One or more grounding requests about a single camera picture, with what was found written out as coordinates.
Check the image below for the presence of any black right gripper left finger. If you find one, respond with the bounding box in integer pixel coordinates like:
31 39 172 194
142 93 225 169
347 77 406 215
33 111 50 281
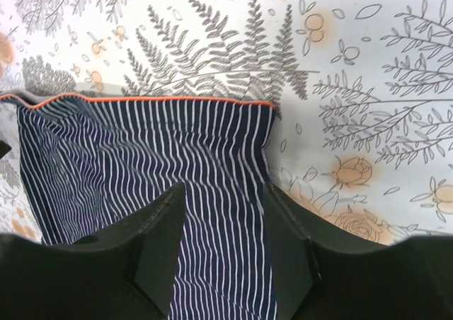
1 183 185 319

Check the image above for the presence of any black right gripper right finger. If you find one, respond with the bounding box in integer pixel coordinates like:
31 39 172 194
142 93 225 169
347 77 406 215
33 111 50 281
263 183 452 319

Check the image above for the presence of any navy striped underwear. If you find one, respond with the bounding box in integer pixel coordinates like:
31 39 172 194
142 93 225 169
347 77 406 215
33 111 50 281
2 94 277 319

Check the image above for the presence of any floral patterned table mat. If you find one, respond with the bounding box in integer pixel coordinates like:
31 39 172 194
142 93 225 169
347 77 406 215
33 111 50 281
1 0 452 244

